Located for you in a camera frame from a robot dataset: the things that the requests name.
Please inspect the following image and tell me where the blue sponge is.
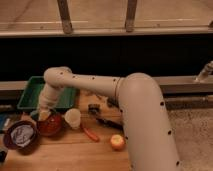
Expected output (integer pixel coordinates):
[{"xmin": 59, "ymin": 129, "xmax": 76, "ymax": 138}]
[{"xmin": 30, "ymin": 110, "xmax": 55, "ymax": 121}]

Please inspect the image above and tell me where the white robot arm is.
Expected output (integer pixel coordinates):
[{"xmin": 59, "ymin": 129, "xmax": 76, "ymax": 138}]
[{"xmin": 38, "ymin": 67, "xmax": 181, "ymax": 171}]

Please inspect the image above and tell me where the red bowl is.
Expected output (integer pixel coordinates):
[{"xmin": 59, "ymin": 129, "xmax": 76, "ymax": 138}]
[{"xmin": 36, "ymin": 114, "xmax": 63, "ymax": 136}]

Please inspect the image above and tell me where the purple bowl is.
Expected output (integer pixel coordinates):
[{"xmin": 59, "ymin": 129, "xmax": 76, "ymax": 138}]
[{"xmin": 3, "ymin": 120, "xmax": 37, "ymax": 150}]

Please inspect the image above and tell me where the green plastic tray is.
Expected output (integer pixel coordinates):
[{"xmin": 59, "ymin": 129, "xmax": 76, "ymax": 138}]
[{"xmin": 17, "ymin": 76, "xmax": 77, "ymax": 112}]

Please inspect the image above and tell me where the white paper cup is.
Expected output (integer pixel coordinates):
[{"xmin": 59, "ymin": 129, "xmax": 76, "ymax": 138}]
[{"xmin": 64, "ymin": 108, "xmax": 81, "ymax": 129}]

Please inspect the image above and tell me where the crumpled white cloth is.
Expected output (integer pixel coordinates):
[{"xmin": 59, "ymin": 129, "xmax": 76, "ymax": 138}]
[{"xmin": 11, "ymin": 125, "xmax": 34, "ymax": 147}]

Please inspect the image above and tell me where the orange carrot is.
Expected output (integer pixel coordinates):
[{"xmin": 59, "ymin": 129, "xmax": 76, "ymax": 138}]
[{"xmin": 81, "ymin": 125, "xmax": 100, "ymax": 142}]

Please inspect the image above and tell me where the small dark metal can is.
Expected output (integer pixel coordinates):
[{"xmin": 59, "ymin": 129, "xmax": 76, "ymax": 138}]
[{"xmin": 88, "ymin": 104, "xmax": 101, "ymax": 115}]

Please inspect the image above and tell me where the wooden cutting board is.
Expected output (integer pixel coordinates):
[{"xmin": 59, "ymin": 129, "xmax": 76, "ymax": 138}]
[{"xmin": 0, "ymin": 90, "xmax": 130, "ymax": 171}]

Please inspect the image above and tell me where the black rectangular block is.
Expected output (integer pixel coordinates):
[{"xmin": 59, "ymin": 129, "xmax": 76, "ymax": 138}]
[{"xmin": 107, "ymin": 98, "xmax": 119, "ymax": 107}]

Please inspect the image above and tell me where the yellow red apple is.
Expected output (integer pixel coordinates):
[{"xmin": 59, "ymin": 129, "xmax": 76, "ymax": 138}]
[{"xmin": 110, "ymin": 134, "xmax": 125, "ymax": 150}]

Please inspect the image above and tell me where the black handled knife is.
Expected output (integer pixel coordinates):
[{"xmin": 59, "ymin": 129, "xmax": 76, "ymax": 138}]
[{"xmin": 96, "ymin": 118, "xmax": 123, "ymax": 131}]

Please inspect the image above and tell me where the left metal window post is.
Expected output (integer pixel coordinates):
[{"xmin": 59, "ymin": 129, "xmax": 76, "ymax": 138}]
[{"xmin": 57, "ymin": 0, "xmax": 73, "ymax": 34}]

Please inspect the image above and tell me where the metal window post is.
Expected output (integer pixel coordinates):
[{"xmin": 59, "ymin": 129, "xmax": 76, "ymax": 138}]
[
  {"xmin": 57, "ymin": 0, "xmax": 73, "ymax": 34},
  {"xmin": 125, "ymin": 0, "xmax": 137, "ymax": 32}
]

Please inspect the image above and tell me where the right metal window post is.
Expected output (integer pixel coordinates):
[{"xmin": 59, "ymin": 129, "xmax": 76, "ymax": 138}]
[{"xmin": 125, "ymin": 0, "xmax": 137, "ymax": 32}]

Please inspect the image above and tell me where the grey corrugated cable hose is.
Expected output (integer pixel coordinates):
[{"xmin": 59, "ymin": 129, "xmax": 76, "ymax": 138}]
[{"xmin": 194, "ymin": 60, "xmax": 213, "ymax": 83}]

